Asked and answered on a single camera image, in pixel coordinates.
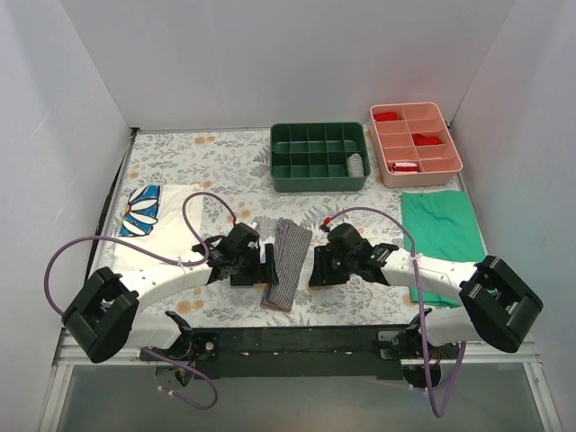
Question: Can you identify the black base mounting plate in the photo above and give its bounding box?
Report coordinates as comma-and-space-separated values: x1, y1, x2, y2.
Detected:
141, 326, 464, 382

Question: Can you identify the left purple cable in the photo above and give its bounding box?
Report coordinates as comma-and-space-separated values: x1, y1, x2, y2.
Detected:
44, 192, 239, 410

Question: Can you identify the green folded cloth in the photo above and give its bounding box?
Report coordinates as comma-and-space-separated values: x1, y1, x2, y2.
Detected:
400, 189, 490, 310

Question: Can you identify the rolled grey striped underwear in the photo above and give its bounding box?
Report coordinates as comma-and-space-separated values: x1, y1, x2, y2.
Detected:
346, 153, 365, 178

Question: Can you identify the red rolled cloth top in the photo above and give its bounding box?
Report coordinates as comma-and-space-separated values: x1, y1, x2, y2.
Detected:
373, 111, 400, 122

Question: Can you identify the white cloth with blue flower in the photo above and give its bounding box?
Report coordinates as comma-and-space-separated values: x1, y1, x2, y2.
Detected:
117, 184, 203, 261

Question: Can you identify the purple cable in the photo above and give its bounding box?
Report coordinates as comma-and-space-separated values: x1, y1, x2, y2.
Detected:
44, 192, 239, 410
319, 206, 468, 419

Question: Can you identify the pink divided organizer tray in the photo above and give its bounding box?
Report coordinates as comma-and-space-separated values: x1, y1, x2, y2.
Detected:
369, 102, 464, 188

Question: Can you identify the aluminium frame rail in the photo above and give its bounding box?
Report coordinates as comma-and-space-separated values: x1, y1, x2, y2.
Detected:
40, 334, 563, 431

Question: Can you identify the dark green divided organizer tray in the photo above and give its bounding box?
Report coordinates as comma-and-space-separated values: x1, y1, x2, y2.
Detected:
269, 122, 371, 193

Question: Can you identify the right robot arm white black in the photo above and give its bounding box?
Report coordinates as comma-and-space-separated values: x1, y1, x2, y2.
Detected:
309, 223, 544, 358

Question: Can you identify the floral patterned table mat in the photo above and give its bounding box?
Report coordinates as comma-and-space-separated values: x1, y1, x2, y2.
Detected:
85, 128, 508, 329

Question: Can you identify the red rolled cloth middle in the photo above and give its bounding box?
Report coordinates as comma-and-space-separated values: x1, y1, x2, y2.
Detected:
411, 133, 444, 147

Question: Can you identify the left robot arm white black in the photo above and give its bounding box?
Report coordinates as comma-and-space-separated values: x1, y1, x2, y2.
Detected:
62, 223, 278, 364

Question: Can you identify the red white rolled cloth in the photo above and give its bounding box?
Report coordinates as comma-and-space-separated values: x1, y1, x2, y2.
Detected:
389, 161, 419, 174

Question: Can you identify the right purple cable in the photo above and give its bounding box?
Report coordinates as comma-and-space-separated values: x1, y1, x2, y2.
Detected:
319, 206, 468, 419

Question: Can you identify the grey striped underwear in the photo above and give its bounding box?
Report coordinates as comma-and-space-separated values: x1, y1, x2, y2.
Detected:
260, 218, 312, 311
346, 153, 365, 178

